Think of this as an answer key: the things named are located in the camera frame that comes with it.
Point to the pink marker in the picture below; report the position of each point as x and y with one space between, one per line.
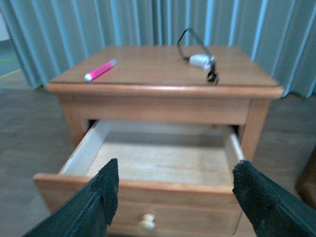
100 70

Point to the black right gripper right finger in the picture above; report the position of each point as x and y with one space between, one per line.
272 210

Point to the wooden nightstand cabinet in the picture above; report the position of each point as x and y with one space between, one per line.
152 83

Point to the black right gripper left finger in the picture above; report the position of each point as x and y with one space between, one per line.
89 212

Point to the white charger adapter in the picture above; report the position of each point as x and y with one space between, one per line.
201 61

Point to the top drawer wooden knob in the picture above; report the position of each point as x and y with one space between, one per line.
148 222

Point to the grey pleated curtain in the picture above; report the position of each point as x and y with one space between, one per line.
51 36

